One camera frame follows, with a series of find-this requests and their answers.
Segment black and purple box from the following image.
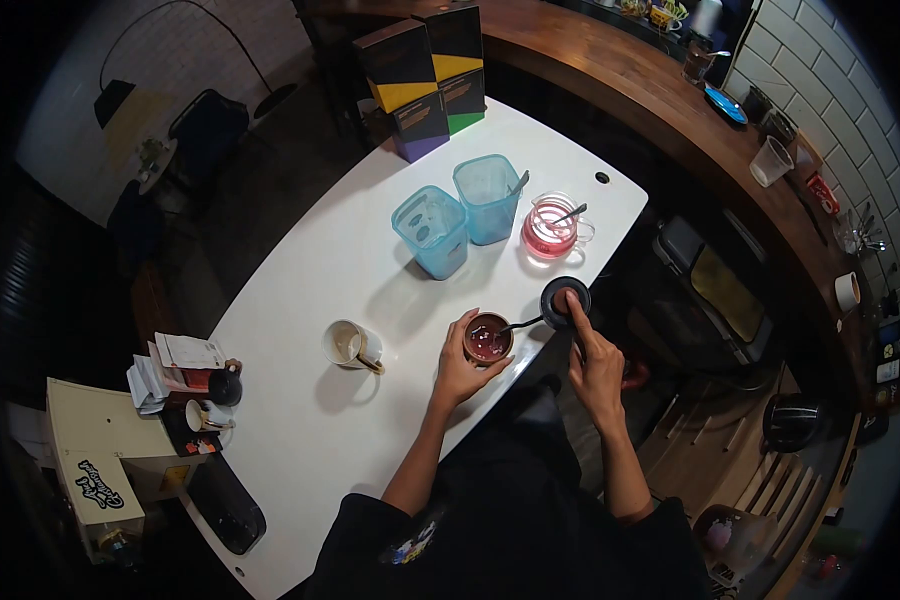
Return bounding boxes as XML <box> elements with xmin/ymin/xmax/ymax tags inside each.
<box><xmin>388</xmin><ymin>90</ymin><xmax>451</xmax><ymax>164</ymax></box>

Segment pile of paper receipts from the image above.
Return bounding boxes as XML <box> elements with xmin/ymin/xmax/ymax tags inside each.
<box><xmin>126</xmin><ymin>331</ymin><xmax>228</xmax><ymax>416</ymax></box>

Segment black kettle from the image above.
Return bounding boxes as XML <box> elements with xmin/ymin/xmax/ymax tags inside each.
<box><xmin>762</xmin><ymin>393</ymin><xmax>825</xmax><ymax>454</ymax></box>

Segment person's legs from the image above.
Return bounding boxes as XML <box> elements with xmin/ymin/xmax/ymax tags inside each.
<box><xmin>487</xmin><ymin>375</ymin><xmax>582</xmax><ymax>481</ymax></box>

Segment black spoon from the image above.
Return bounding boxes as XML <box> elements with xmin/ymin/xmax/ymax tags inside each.
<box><xmin>497</xmin><ymin>315</ymin><xmax>549</xmax><ymax>336</ymax></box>

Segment blue plate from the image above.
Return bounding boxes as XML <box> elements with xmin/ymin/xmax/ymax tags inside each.
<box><xmin>703</xmin><ymin>85</ymin><xmax>750</xmax><ymax>126</ymax></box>

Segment clear plastic cup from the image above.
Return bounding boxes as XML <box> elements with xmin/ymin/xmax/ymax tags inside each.
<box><xmin>749</xmin><ymin>135</ymin><xmax>795</xmax><ymax>189</ymax></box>

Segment person's left hand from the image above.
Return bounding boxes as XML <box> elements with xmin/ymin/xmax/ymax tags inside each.
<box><xmin>432</xmin><ymin>307</ymin><xmax>515</xmax><ymax>409</ymax></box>

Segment curved wooden counter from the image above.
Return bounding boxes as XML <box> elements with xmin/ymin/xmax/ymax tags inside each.
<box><xmin>480</xmin><ymin>0</ymin><xmax>882</xmax><ymax>421</ymax></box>

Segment black appliance under counter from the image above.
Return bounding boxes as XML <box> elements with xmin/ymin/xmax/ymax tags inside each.
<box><xmin>648</xmin><ymin>216</ymin><xmax>775</xmax><ymax>367</ymax></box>

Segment blue plastic container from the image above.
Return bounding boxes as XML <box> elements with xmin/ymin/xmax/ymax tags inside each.
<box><xmin>452</xmin><ymin>154</ymin><xmax>525</xmax><ymax>246</ymax></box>
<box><xmin>390</xmin><ymin>185</ymin><xmax>470</xmax><ymax>282</ymax></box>

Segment person's body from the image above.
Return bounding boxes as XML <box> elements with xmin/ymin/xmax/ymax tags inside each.
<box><xmin>303</xmin><ymin>431</ymin><xmax>714</xmax><ymax>600</ymax></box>

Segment dark armchair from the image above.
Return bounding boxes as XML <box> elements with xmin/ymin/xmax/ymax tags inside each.
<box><xmin>168</xmin><ymin>88</ymin><xmax>250</xmax><ymax>181</ymax></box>

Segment person's right index finger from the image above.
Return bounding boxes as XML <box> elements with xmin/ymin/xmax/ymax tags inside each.
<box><xmin>565</xmin><ymin>290</ymin><xmax>598</xmax><ymax>348</ymax></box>

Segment brown cup with red drink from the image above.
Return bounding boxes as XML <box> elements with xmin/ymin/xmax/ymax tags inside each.
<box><xmin>462</xmin><ymin>311</ymin><xmax>515</xmax><ymax>368</ymax></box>

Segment black yellow and green box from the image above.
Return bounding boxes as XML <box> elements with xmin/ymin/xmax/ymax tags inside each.
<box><xmin>412</xmin><ymin>3</ymin><xmax>487</xmax><ymax>136</ymax></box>

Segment white mug with gold handle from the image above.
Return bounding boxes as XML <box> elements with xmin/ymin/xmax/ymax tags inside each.
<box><xmin>322</xmin><ymin>319</ymin><xmax>387</xmax><ymax>376</ymax></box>

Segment person's left fingers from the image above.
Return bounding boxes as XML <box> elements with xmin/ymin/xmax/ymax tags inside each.
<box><xmin>436</xmin><ymin>330</ymin><xmax>463</xmax><ymax>376</ymax></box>

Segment cream coloured machine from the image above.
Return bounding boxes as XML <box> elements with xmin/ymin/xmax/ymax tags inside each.
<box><xmin>45</xmin><ymin>377</ymin><xmax>219</xmax><ymax>565</ymax></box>

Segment person's right hand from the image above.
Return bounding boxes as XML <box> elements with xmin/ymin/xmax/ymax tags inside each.
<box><xmin>565</xmin><ymin>290</ymin><xmax>628</xmax><ymax>436</ymax></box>

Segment round black lid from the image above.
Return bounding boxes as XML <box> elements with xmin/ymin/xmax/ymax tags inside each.
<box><xmin>540</xmin><ymin>276</ymin><xmax>593</xmax><ymax>332</ymax></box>

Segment white paper cup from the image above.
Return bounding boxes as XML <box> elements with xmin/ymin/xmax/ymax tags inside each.
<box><xmin>834</xmin><ymin>271</ymin><xmax>862</xmax><ymax>313</ymax></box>

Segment small white cup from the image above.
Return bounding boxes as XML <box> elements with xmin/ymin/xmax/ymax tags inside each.
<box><xmin>185</xmin><ymin>398</ymin><xmax>237</xmax><ymax>434</ymax></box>

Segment glass pitcher with red liquid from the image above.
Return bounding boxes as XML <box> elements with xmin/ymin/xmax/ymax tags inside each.
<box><xmin>521</xmin><ymin>192</ymin><xmax>596</xmax><ymax>261</ymax></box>

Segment black floor lamp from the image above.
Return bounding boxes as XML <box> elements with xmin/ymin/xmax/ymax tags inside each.
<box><xmin>93</xmin><ymin>0</ymin><xmax>299</xmax><ymax>130</ymax></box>

